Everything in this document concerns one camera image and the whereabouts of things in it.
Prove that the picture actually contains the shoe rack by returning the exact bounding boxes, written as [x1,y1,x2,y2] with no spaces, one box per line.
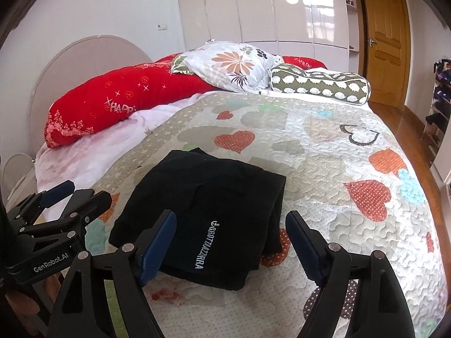
[423,56,451,163]

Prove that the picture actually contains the black pants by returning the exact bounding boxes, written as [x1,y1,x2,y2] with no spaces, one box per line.
[109,147,287,292]

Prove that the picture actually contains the white floral pillow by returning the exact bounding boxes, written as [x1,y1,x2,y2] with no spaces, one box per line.
[170,41,284,94]

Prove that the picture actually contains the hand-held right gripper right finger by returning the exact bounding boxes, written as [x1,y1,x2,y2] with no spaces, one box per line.
[285,210,416,338]

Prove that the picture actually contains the wooden door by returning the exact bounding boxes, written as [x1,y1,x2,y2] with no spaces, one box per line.
[352,0,411,108]

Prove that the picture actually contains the beige rounded headboard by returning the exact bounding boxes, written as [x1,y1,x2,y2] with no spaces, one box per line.
[28,34,154,148]

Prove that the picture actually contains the heart pattern quilt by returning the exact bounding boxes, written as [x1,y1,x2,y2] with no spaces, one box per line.
[85,90,448,338]

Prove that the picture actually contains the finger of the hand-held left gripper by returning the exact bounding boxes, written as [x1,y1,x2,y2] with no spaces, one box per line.
[19,189,112,247]
[6,180,76,221]

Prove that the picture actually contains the green bolster pillow white print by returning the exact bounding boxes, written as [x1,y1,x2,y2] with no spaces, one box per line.
[269,63,372,107]

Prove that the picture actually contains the long red pillow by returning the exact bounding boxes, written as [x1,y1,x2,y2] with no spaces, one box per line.
[44,53,328,149]

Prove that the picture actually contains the white shelf cabinet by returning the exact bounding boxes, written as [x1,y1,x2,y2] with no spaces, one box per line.
[433,141,451,185]

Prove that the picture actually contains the person's left hand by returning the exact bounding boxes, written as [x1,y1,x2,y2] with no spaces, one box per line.
[7,283,39,315]

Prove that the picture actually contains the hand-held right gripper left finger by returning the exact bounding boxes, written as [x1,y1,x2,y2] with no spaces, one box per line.
[47,209,177,338]

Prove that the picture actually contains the glossy white wardrobe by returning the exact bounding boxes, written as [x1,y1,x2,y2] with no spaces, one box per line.
[174,0,360,55]

